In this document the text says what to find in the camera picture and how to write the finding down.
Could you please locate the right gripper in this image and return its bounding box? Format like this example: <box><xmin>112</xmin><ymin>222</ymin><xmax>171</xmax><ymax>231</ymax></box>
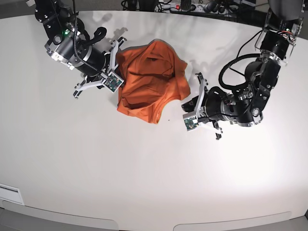
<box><xmin>73</xmin><ymin>37</ymin><xmax>127</xmax><ymax>99</ymax></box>

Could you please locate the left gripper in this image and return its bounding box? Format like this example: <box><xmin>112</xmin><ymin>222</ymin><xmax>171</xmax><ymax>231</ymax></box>
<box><xmin>181</xmin><ymin>72</ymin><xmax>238</xmax><ymax>140</ymax></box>

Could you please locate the orange T-shirt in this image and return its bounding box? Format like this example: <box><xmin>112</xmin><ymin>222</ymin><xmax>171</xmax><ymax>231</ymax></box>
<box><xmin>116</xmin><ymin>40</ymin><xmax>191</xmax><ymax>124</ymax></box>

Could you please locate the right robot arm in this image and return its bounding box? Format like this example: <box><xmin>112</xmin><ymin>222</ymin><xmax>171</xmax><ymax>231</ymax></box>
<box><xmin>26</xmin><ymin>0</ymin><xmax>126</xmax><ymax>99</ymax></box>

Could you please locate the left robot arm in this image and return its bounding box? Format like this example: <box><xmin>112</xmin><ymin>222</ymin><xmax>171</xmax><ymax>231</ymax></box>
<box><xmin>181</xmin><ymin>0</ymin><xmax>308</xmax><ymax>140</ymax></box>

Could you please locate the white power strip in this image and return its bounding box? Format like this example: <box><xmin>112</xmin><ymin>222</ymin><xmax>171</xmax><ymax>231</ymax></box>
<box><xmin>154</xmin><ymin>0</ymin><xmax>228</xmax><ymax>14</ymax></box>

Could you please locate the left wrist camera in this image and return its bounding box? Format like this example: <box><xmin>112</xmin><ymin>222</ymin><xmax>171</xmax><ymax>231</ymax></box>
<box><xmin>183</xmin><ymin>113</ymin><xmax>199</xmax><ymax>131</ymax></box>

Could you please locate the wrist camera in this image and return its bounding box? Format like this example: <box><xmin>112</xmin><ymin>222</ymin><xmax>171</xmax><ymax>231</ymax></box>
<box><xmin>103</xmin><ymin>72</ymin><xmax>124</xmax><ymax>93</ymax></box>
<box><xmin>183</xmin><ymin>113</ymin><xmax>199</xmax><ymax>131</ymax></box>

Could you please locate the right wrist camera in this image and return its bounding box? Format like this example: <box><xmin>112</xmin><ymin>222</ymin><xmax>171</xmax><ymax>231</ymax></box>
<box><xmin>103</xmin><ymin>72</ymin><xmax>124</xmax><ymax>93</ymax></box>

